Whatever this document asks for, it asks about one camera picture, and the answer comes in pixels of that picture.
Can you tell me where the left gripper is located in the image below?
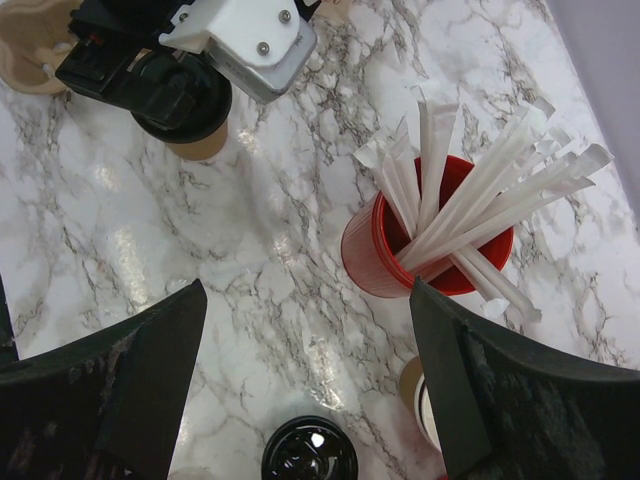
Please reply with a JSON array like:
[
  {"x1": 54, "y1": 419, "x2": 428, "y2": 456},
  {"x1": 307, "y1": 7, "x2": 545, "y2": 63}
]
[{"x1": 55, "y1": 1, "x2": 200, "y2": 131}]

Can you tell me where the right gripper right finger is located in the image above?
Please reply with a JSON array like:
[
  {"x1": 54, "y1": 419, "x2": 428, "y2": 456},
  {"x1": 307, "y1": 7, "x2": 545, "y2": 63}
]
[{"x1": 410, "y1": 279, "x2": 639, "y2": 479}]

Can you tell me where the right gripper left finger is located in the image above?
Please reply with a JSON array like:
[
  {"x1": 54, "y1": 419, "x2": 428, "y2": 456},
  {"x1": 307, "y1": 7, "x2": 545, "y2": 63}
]
[{"x1": 1, "y1": 281, "x2": 207, "y2": 479}]

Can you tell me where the black coffee cup lid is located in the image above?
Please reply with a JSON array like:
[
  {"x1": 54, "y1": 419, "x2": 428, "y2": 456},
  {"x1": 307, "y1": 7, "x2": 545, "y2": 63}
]
[{"x1": 132, "y1": 53, "x2": 232, "y2": 144}]

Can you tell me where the brown paper coffee cup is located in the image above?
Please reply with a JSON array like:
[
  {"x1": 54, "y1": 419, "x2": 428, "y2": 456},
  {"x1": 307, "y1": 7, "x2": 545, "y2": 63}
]
[{"x1": 167, "y1": 120, "x2": 228, "y2": 161}]

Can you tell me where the paper takeout bag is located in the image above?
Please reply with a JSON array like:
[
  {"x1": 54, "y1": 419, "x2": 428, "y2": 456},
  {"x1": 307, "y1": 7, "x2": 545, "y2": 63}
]
[{"x1": 315, "y1": 0, "x2": 352, "y2": 22}]

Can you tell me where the cardboard cup carrier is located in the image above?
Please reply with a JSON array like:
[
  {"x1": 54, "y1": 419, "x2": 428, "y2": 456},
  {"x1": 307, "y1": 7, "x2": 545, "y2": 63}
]
[{"x1": 1, "y1": 0, "x2": 80, "y2": 95}]

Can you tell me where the stack of black lids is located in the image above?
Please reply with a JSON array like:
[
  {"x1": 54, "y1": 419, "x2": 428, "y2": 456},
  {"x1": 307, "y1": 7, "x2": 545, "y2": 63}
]
[{"x1": 261, "y1": 415, "x2": 359, "y2": 480}]

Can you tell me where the red straw cup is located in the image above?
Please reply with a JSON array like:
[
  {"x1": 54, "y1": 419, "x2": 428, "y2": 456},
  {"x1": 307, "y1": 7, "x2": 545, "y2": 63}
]
[{"x1": 341, "y1": 155, "x2": 514, "y2": 298}]

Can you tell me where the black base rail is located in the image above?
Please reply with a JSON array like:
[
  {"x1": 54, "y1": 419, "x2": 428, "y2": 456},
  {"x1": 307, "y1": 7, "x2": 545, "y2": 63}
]
[{"x1": 0, "y1": 280, "x2": 18, "y2": 366}]

